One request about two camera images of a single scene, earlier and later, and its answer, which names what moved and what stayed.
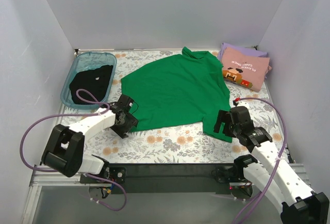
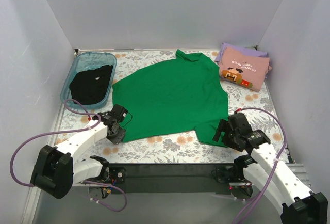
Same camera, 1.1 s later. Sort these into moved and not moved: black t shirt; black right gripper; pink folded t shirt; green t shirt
Moved: black right gripper; green t shirt
Not moved: black t shirt; pink folded t shirt
